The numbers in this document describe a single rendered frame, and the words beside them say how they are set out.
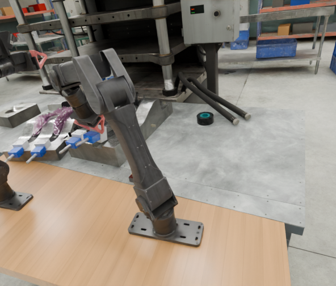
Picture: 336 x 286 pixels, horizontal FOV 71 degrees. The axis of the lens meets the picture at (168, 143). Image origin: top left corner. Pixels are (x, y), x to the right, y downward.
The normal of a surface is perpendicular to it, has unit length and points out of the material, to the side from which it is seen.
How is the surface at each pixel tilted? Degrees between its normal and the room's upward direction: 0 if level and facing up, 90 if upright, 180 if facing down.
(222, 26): 90
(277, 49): 93
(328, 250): 0
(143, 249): 0
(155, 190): 69
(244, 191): 0
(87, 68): 54
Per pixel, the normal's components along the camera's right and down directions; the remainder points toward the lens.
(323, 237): -0.13, -0.84
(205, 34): -0.43, 0.52
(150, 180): 0.56, 0.00
